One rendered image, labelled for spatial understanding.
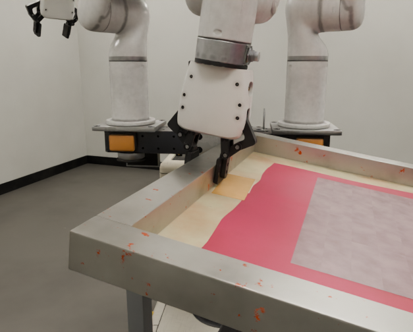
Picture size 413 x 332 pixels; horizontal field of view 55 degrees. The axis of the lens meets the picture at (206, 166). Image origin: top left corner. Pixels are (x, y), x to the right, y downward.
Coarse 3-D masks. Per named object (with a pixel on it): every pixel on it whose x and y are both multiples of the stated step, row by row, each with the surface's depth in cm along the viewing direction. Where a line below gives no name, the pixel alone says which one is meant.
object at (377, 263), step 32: (224, 224) 47; (256, 224) 48; (288, 224) 49; (320, 224) 51; (352, 224) 52; (256, 256) 41; (288, 256) 41; (320, 256) 42; (352, 256) 43; (384, 256) 45; (352, 288) 37; (384, 288) 38
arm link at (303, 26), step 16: (288, 0) 90; (304, 0) 87; (320, 0) 85; (336, 0) 84; (288, 16) 90; (304, 16) 88; (320, 16) 86; (336, 16) 85; (288, 32) 92; (304, 32) 89; (320, 32) 91; (288, 48) 93; (304, 48) 89; (320, 48) 89
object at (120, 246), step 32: (192, 160) 58; (320, 160) 79; (352, 160) 77; (384, 160) 76; (160, 192) 44; (192, 192) 50; (96, 224) 35; (128, 224) 36; (160, 224) 42; (96, 256) 33; (128, 256) 32; (160, 256) 31; (192, 256) 32; (224, 256) 33; (128, 288) 33; (160, 288) 31; (192, 288) 30; (224, 288) 29; (256, 288) 29; (288, 288) 30; (320, 288) 30; (224, 320) 30; (256, 320) 29; (288, 320) 28; (320, 320) 27; (352, 320) 27; (384, 320) 27
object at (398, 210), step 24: (288, 168) 74; (264, 192) 59; (288, 192) 61; (312, 192) 63; (336, 192) 64; (360, 192) 66; (384, 192) 68; (408, 192) 70; (360, 216) 56; (384, 216) 57; (408, 216) 58
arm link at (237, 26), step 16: (208, 0) 51; (224, 0) 49; (240, 0) 50; (256, 0) 51; (272, 0) 57; (208, 16) 51; (224, 16) 50; (240, 16) 50; (256, 16) 56; (208, 32) 51; (224, 32) 50; (240, 32) 51
